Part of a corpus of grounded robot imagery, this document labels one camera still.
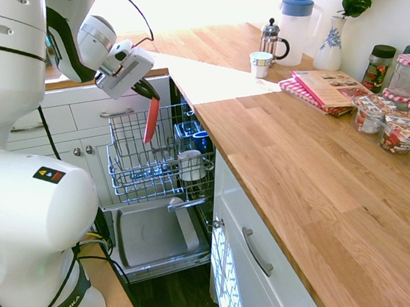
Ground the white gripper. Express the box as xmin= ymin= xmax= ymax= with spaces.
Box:
xmin=93 ymin=41 xmax=166 ymax=105

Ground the red plate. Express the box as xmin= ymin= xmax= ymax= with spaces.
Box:
xmin=142 ymin=96 xmax=161 ymax=146

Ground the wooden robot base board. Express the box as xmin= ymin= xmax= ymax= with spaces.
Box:
xmin=0 ymin=226 xmax=151 ymax=307

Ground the grey dishwasher door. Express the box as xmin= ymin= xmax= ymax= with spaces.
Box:
xmin=92 ymin=188 xmax=219 ymax=292

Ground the white cabinet with drawers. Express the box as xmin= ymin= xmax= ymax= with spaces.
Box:
xmin=0 ymin=60 xmax=174 ymax=212

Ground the blue cup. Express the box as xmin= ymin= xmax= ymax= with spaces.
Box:
xmin=190 ymin=128 xmax=211 ymax=153

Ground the white mug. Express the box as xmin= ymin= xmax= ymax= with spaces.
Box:
xmin=174 ymin=147 xmax=216 ymax=185

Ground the white paper cup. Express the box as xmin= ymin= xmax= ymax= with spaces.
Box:
xmin=247 ymin=50 xmax=274 ymax=80

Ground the glass French press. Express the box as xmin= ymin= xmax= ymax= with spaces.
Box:
xmin=257 ymin=16 xmax=294 ymax=70

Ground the red checkered book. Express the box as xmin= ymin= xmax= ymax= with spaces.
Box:
xmin=275 ymin=76 xmax=358 ymax=121

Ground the plastic pitcher with blue lid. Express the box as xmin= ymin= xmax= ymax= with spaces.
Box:
xmin=272 ymin=0 xmax=326 ymax=70

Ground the pink cookbook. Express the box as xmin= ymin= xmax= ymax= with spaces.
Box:
xmin=286 ymin=65 xmax=378 ymax=115

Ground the white vase blue floral print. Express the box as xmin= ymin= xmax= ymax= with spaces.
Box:
xmin=312 ymin=13 xmax=350 ymax=73

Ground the white cloth black branch print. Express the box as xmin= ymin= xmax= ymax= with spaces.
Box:
xmin=205 ymin=228 xmax=258 ymax=307

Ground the nut snack cup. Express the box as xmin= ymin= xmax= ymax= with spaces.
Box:
xmin=351 ymin=93 xmax=400 ymax=138
xmin=377 ymin=110 xmax=410 ymax=156

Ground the green leafy plant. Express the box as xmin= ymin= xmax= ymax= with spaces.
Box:
xmin=337 ymin=0 xmax=374 ymax=22

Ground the dark jar with black lid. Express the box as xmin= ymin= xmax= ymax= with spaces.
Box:
xmin=359 ymin=42 xmax=398 ymax=96

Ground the white cabinet under counter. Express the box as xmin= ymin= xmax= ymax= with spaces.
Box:
xmin=197 ymin=149 xmax=364 ymax=307

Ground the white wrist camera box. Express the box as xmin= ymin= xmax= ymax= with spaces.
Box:
xmin=107 ymin=38 xmax=134 ymax=65

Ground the tall grey wire dishwasher rack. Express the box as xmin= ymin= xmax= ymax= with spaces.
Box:
xmin=102 ymin=94 xmax=223 ymax=185

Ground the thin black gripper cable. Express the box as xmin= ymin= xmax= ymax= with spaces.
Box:
xmin=100 ymin=0 xmax=160 ymax=53

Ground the shallow grey wire dishwasher rack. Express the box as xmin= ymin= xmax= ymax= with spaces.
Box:
xmin=101 ymin=142 xmax=216 ymax=216

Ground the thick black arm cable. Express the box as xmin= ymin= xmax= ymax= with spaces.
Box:
xmin=32 ymin=104 xmax=67 ymax=160

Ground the metal dishwasher slide rail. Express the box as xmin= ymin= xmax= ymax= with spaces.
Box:
xmin=166 ymin=192 xmax=211 ymax=217

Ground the long silver drawer handle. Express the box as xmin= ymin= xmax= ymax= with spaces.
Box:
xmin=236 ymin=226 xmax=278 ymax=278

